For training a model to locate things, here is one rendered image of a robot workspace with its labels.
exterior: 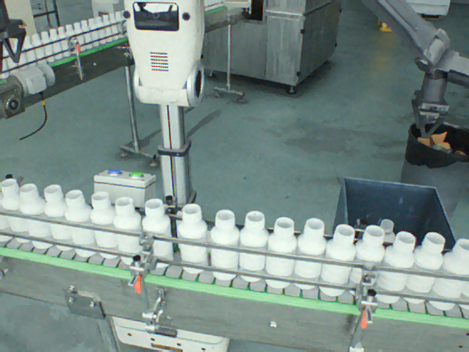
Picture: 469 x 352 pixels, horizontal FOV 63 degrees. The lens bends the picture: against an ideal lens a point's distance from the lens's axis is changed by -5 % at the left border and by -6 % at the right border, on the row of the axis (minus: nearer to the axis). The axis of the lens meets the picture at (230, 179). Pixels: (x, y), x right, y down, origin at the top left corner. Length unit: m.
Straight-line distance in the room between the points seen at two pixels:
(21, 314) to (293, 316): 1.67
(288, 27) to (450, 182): 2.51
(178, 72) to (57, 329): 1.43
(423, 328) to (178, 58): 1.00
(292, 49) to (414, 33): 3.50
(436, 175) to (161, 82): 1.70
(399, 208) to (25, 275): 1.17
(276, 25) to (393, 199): 3.23
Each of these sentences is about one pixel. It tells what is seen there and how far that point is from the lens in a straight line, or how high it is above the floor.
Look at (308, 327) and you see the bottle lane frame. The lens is 0.94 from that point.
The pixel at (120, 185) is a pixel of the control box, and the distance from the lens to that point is 1.02.
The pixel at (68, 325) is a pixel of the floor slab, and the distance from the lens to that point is 2.18.
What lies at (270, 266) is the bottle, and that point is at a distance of 0.85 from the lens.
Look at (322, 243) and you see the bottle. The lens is 0.82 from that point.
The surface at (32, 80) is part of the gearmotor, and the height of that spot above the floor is 1.01.
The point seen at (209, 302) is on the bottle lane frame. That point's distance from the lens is 0.93.
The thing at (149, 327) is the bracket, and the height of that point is 0.90.
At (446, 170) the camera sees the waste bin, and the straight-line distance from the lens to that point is 2.47.
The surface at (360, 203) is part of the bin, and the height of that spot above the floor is 0.85.
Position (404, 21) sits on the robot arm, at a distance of 0.92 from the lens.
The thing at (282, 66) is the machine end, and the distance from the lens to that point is 4.48.
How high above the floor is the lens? 1.67
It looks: 34 degrees down
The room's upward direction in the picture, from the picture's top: 1 degrees clockwise
